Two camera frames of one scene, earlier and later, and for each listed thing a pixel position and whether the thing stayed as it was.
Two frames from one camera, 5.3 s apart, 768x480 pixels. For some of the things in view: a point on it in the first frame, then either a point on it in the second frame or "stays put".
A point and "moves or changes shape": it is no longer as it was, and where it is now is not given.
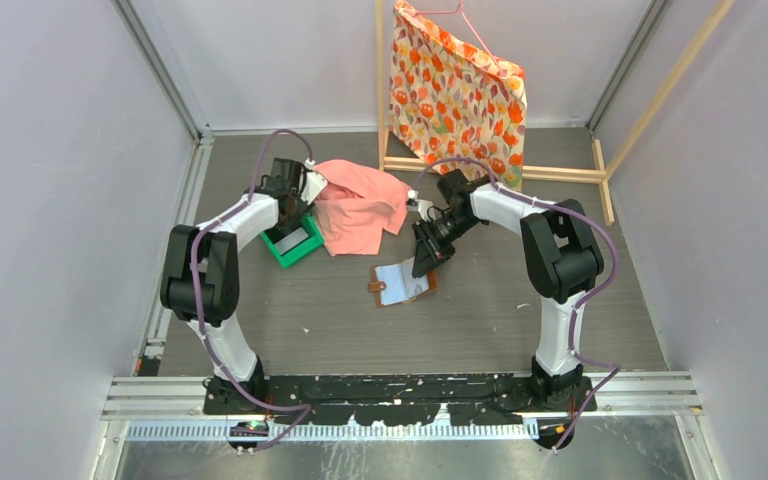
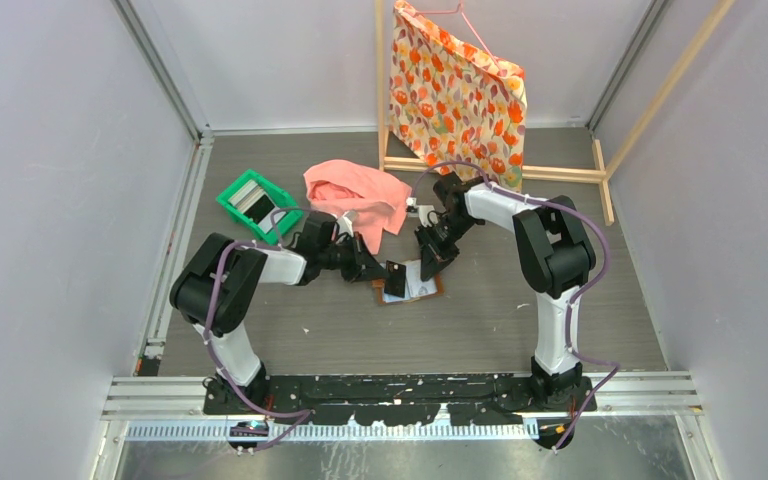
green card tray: x=315 y=241 moves or changes shape
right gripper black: x=429 y=251 stays put
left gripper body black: x=301 y=207 → x=349 y=256
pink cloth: x=357 y=206 stays put
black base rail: x=480 y=400 stays put
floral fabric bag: x=448 y=100 stays put
